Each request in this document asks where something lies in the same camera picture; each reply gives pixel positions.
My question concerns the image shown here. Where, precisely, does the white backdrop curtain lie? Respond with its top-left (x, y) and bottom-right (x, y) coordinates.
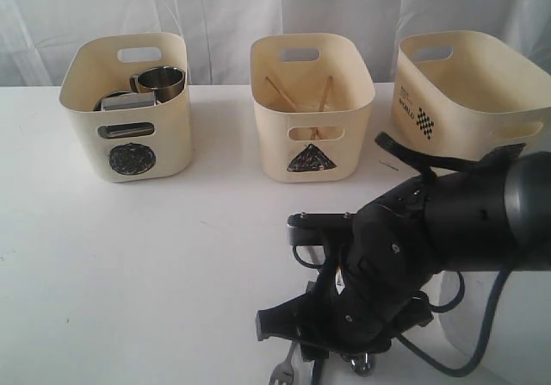
top-left (1, 0), bottom-right (550, 86)

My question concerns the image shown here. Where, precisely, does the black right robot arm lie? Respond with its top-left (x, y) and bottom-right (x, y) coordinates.
top-left (256, 152), bottom-right (550, 356)

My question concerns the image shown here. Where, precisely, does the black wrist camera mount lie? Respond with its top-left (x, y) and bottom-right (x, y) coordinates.
top-left (287, 213), bottom-right (356, 246)

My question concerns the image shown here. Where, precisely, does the cream bin with square mark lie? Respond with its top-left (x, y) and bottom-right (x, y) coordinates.
top-left (392, 30), bottom-right (550, 160)

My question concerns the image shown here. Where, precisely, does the steel table knife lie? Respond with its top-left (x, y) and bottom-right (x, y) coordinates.
top-left (310, 347), bottom-right (329, 385)

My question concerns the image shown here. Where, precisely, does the steel spoon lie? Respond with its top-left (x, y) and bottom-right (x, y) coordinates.
top-left (350, 351), bottom-right (377, 377)

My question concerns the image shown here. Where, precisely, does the steel mug with wire handle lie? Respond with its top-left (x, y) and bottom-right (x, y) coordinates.
top-left (98, 92), bottom-right (158, 140)

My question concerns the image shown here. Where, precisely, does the white square plate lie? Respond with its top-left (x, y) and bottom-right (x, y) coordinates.
top-left (427, 271), bottom-right (550, 384)

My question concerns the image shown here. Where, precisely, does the cream bin with triangle mark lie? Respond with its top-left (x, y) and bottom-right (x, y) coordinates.
top-left (250, 33), bottom-right (375, 183)

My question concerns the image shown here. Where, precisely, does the steel fork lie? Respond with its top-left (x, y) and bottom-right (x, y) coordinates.
top-left (269, 341), bottom-right (298, 385)

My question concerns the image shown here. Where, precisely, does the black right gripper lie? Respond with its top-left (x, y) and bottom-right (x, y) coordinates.
top-left (256, 251), bottom-right (433, 362)

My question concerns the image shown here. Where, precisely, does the cream bin with circle mark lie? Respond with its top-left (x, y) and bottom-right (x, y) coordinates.
top-left (59, 33), bottom-right (193, 183)

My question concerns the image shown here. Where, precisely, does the diagonal wooden chopstick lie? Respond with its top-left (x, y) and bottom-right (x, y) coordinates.
top-left (308, 76), bottom-right (333, 140)

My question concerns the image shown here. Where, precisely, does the small thin nail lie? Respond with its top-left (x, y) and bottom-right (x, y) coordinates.
top-left (379, 160), bottom-right (399, 171)

